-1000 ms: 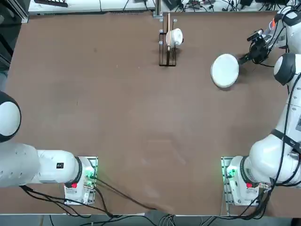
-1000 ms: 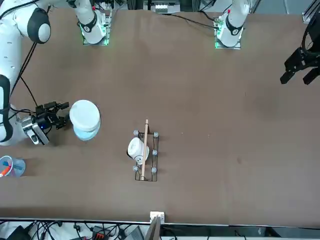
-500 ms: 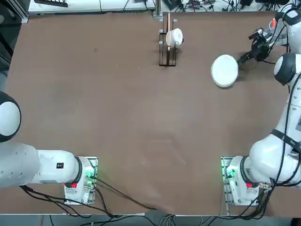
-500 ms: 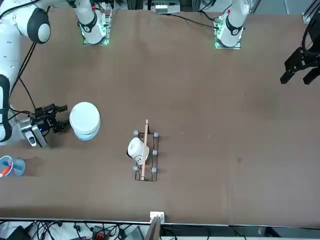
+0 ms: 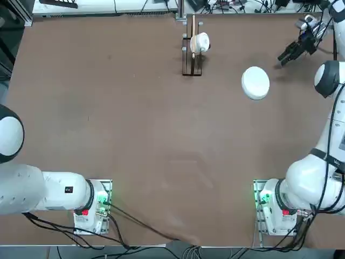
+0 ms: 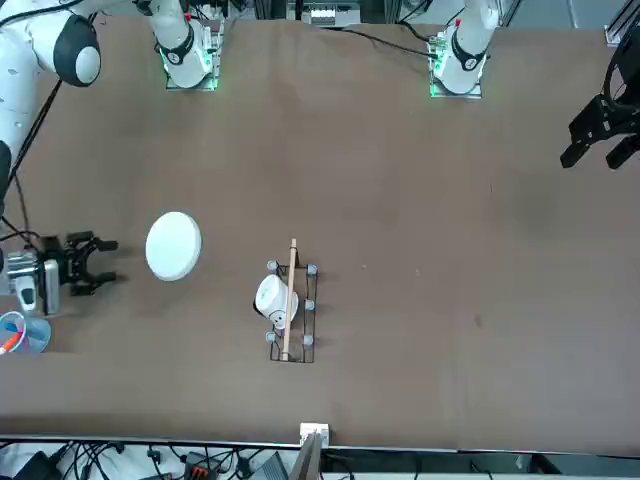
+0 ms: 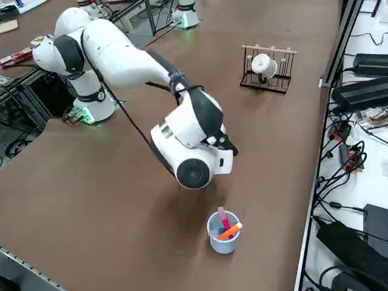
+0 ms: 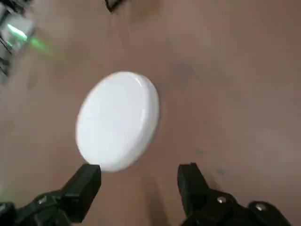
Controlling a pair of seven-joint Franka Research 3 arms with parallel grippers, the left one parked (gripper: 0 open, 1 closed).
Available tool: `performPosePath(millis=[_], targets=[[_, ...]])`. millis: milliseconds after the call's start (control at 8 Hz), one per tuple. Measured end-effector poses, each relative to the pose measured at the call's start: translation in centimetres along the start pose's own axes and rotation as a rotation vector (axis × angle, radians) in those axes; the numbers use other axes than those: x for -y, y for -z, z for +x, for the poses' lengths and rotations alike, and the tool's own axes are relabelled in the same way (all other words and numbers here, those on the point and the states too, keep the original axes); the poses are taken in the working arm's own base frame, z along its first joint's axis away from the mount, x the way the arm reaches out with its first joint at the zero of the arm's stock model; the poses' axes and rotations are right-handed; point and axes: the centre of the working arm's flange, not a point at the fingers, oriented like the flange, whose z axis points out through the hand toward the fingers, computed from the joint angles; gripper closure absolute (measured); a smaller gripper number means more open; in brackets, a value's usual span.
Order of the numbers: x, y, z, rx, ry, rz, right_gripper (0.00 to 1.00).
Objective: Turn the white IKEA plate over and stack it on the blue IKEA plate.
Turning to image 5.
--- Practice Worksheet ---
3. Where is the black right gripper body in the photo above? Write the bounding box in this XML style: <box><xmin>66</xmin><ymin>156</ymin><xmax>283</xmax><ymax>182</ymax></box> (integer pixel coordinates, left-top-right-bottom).
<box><xmin>298</xmin><ymin>31</ymin><xmax>318</xmax><ymax>56</ymax></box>

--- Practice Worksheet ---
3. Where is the white plate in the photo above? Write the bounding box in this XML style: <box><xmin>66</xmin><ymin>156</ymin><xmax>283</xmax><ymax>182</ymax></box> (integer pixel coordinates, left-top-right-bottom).
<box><xmin>241</xmin><ymin>66</ymin><xmax>271</xmax><ymax>101</ymax></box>

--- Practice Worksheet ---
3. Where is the white mug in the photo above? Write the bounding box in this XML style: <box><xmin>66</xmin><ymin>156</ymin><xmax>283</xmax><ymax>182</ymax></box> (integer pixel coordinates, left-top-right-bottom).
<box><xmin>190</xmin><ymin>32</ymin><xmax>211</xmax><ymax>54</ymax></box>

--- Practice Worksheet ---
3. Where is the large black power adapter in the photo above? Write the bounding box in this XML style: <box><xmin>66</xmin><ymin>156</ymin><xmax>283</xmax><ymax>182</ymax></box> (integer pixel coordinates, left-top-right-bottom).
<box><xmin>187</xmin><ymin>0</ymin><xmax>211</xmax><ymax>11</ymax></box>

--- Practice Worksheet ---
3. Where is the black toothed stand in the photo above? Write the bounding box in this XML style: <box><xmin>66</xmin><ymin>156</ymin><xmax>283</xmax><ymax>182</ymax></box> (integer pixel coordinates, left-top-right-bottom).
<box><xmin>39</xmin><ymin>0</ymin><xmax>79</xmax><ymax>9</ymax></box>

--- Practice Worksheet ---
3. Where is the black wire cup rack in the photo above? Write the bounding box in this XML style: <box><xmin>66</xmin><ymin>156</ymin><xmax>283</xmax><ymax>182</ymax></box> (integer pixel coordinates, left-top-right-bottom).
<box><xmin>181</xmin><ymin>13</ymin><xmax>205</xmax><ymax>77</ymax></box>

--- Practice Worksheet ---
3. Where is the aluminium frame post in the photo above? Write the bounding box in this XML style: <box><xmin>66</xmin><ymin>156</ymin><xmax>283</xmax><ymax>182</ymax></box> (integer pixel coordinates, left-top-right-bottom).
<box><xmin>175</xmin><ymin>0</ymin><xmax>188</xmax><ymax>22</ymax></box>

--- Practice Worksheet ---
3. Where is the black table cable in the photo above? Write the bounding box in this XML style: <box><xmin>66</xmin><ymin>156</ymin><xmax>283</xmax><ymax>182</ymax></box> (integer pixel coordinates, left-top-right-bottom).
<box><xmin>103</xmin><ymin>201</ymin><xmax>181</xmax><ymax>242</ymax></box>

